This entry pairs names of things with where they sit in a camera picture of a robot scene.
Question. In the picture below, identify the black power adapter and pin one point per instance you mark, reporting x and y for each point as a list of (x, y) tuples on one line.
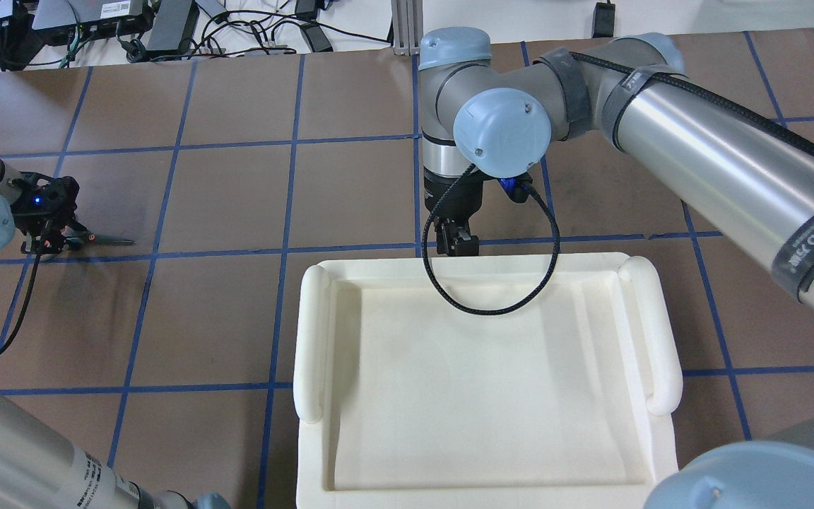
[(603, 20)]

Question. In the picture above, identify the aluminium frame post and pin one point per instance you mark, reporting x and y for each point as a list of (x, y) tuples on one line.
[(406, 27)]

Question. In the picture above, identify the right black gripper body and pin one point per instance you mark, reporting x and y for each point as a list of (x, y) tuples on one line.
[(453, 199)]

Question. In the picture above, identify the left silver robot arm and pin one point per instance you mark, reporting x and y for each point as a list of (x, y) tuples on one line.
[(39, 467)]

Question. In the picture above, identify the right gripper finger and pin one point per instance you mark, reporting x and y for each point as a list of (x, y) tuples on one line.
[(466, 244), (444, 238)]

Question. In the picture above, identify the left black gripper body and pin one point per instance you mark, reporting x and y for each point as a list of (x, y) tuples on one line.
[(55, 209)]

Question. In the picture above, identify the cream plastic tray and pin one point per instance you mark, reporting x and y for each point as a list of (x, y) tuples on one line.
[(407, 402)]

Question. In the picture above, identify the orange grey scissors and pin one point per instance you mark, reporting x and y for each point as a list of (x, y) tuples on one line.
[(77, 236)]

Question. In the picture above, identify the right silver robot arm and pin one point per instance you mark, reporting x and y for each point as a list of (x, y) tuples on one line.
[(751, 177)]

